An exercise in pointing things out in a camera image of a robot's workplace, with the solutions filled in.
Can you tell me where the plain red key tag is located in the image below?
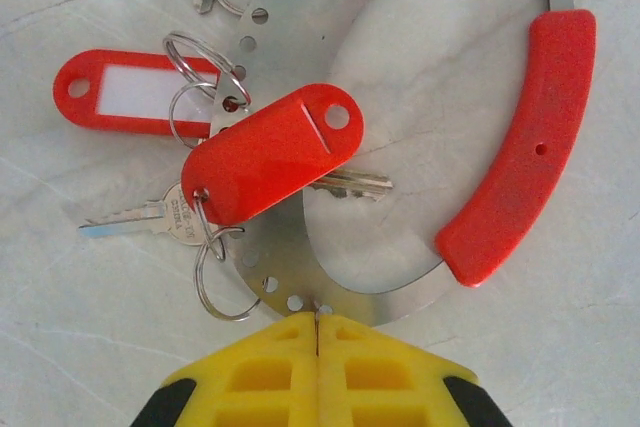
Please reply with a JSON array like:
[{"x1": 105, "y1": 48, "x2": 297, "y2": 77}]
[{"x1": 180, "y1": 82, "x2": 365, "y2": 226}]

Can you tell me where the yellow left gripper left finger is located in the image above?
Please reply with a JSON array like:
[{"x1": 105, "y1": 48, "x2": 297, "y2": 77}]
[{"x1": 129, "y1": 311, "x2": 320, "y2": 427}]

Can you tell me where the red key tag white label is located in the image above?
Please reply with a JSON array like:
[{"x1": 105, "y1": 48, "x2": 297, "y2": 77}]
[{"x1": 52, "y1": 49, "x2": 221, "y2": 143}]

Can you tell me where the small silver split ring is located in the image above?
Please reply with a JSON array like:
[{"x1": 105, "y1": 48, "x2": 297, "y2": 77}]
[
  {"x1": 168, "y1": 82, "x2": 224, "y2": 151},
  {"x1": 192, "y1": 188, "x2": 229, "y2": 263}
]

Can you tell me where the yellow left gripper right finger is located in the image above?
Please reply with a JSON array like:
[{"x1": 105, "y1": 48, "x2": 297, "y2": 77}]
[{"x1": 318, "y1": 314, "x2": 514, "y2": 427}]

